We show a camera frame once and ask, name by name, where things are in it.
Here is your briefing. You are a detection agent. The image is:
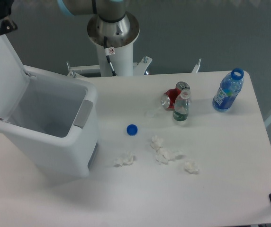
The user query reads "white trash can lid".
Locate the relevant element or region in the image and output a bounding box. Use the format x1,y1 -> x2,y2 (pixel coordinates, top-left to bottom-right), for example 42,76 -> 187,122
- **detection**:
0,35 -> 30,121

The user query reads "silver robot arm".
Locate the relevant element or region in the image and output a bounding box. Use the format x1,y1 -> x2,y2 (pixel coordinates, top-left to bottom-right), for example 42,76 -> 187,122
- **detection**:
0,0 -> 140,48

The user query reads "white plastic trash can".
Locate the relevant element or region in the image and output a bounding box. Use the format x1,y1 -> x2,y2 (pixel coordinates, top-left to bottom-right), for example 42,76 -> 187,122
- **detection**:
0,66 -> 99,177

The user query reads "blue bottle cap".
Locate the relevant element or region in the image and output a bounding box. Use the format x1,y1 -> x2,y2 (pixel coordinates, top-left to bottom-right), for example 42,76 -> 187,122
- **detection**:
126,124 -> 138,136

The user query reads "clear white bottle cap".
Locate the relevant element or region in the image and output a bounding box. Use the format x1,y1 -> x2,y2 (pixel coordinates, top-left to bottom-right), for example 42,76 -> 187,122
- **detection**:
145,109 -> 158,118

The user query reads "crushed red soda can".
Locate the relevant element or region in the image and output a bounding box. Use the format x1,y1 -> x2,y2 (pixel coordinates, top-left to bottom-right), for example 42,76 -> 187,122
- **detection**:
161,81 -> 190,111

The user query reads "crumpled white tissue left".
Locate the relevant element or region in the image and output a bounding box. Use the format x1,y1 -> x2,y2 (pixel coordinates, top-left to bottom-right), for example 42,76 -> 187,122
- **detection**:
113,151 -> 135,167

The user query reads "crumpled white tissue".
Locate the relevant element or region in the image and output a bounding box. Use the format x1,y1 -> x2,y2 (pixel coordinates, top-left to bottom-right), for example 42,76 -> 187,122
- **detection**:
113,151 -> 135,167
150,135 -> 163,151
155,148 -> 184,165
184,159 -> 199,175

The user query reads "crumpled white tissue top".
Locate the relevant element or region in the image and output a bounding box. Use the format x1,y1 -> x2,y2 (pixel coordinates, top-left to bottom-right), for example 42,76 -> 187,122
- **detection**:
150,135 -> 163,151

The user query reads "clear green-label water bottle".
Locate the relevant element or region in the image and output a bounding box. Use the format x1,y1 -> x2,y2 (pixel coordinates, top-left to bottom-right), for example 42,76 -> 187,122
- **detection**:
173,88 -> 191,122

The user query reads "crumpled white tissue middle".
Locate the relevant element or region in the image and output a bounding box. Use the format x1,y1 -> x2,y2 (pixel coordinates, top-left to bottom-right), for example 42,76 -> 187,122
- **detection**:
155,148 -> 184,165

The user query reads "blue plastic drink bottle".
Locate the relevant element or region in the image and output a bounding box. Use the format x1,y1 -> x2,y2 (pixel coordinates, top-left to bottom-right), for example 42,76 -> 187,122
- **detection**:
212,68 -> 244,112

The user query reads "crumpled white tissue right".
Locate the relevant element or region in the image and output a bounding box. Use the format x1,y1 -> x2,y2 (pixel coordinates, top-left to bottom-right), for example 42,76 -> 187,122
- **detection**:
184,159 -> 199,175

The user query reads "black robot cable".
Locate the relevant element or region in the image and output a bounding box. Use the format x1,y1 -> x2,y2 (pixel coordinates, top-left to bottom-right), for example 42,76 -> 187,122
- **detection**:
103,35 -> 118,78

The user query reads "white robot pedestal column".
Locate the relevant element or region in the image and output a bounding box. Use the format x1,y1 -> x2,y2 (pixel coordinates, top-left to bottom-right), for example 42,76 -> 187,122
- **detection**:
96,44 -> 134,77

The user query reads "white pedestal base frame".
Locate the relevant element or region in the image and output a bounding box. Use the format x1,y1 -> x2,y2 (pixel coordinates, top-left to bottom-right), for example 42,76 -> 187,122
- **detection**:
66,56 -> 202,78

